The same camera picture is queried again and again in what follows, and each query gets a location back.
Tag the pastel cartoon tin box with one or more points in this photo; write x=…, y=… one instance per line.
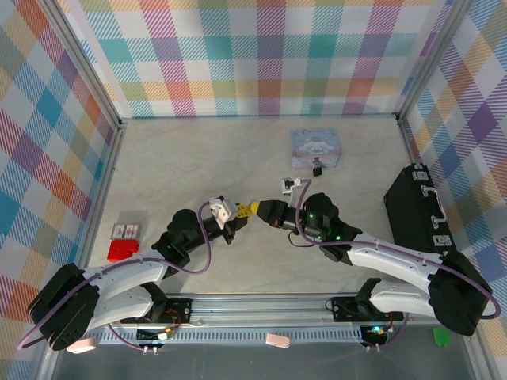
x=317, y=146

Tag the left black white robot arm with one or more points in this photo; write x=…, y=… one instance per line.
x=130, y=273

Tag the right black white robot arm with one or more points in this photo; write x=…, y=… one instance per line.
x=396, y=261

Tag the playing card box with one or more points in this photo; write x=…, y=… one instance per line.
x=126, y=230

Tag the red plastic box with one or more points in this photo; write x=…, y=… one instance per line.
x=123, y=250

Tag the black case with silver latches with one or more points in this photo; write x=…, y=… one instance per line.
x=408, y=206

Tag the small black controller board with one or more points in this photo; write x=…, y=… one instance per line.
x=378, y=331
x=162, y=335

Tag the pink plastic tag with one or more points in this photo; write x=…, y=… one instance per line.
x=277, y=340
x=81, y=345

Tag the green plastic block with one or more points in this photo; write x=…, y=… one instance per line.
x=440, y=337

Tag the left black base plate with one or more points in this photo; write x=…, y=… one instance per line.
x=184, y=306

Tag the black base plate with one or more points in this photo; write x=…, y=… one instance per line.
x=344, y=308
x=184, y=306

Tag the aluminium side rail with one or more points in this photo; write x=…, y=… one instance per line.
x=412, y=146
x=107, y=186

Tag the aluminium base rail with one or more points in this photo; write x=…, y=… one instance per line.
x=257, y=308

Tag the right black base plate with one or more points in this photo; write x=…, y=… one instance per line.
x=344, y=308

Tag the aluminium frame post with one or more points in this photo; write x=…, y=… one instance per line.
x=431, y=59
x=83, y=67

